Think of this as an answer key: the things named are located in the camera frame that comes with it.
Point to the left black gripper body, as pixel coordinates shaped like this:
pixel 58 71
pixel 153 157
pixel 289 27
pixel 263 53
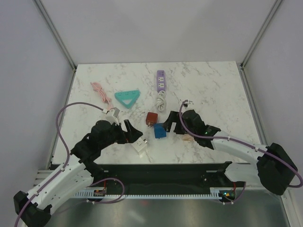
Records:
pixel 116 135

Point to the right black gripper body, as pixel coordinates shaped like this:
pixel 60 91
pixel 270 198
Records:
pixel 191 129

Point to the white cube socket adapter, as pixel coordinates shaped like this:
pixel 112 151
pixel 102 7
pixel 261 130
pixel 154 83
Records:
pixel 140 146

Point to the pink plug adapter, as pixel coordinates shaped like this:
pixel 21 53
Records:
pixel 188 138

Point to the blue cube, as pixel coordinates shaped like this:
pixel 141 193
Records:
pixel 159 131

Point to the orange patterned block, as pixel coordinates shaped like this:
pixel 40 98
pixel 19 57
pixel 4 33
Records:
pixel 151 119

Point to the teal triangular power strip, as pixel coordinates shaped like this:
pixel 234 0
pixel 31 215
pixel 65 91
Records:
pixel 127 98

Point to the purple power strip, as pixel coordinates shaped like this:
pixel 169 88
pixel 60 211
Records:
pixel 161 81

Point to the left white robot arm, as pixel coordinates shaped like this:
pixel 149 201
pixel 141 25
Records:
pixel 36 206

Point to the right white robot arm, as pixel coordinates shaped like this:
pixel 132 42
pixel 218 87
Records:
pixel 269 166

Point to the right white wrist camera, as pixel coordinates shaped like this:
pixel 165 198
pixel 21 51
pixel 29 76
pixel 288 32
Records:
pixel 188 102

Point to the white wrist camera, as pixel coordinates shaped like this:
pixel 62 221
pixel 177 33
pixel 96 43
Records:
pixel 188 102
pixel 112 116

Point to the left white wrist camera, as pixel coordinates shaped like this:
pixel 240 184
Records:
pixel 112 116

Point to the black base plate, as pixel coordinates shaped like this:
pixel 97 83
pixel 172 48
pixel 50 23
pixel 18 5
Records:
pixel 161 178

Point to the white slotted cable duct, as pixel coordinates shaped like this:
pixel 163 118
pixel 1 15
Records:
pixel 209 194

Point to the right aluminium frame post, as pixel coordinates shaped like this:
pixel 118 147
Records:
pixel 266 23

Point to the aluminium frame post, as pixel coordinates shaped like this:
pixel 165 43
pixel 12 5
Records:
pixel 266 23
pixel 51 26

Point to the left aluminium frame post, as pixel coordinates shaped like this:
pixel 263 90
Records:
pixel 51 26

